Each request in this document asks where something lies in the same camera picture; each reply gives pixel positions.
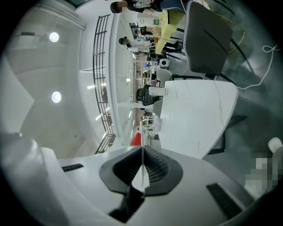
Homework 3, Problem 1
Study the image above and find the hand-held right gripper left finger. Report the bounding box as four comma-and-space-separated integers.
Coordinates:
40, 145, 144, 226

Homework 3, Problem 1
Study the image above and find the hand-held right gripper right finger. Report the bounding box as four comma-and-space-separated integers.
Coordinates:
127, 145, 255, 226

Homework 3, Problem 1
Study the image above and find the red strawberry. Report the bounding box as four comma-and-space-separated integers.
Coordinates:
129, 132, 142, 147

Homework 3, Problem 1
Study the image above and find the white marble-pattern table top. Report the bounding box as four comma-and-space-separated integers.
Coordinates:
154, 79, 248, 160

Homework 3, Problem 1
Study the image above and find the grey upholstered chair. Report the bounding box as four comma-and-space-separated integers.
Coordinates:
157, 68, 172, 88
152, 99, 164, 118

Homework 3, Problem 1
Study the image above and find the person's white shoe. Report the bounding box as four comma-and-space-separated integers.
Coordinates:
268, 137, 283, 153

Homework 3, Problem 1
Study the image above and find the round ceiling light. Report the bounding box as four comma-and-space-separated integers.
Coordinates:
51, 90, 62, 103
49, 31, 60, 43

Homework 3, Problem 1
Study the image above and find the white cylindrical canister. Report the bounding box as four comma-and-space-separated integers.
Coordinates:
148, 86, 169, 97

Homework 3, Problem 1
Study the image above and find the black metal railing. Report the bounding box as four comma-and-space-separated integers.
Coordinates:
92, 14, 117, 155

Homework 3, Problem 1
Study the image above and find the dark grey chair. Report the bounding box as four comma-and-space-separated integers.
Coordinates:
184, 1, 255, 84

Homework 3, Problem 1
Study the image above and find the blue chair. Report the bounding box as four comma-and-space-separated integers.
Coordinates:
160, 0, 193, 12

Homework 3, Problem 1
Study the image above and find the long white cable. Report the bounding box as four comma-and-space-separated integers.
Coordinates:
239, 45, 279, 90

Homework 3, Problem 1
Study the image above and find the gold wire stool patterned cushion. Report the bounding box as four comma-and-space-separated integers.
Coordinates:
207, 0, 246, 55

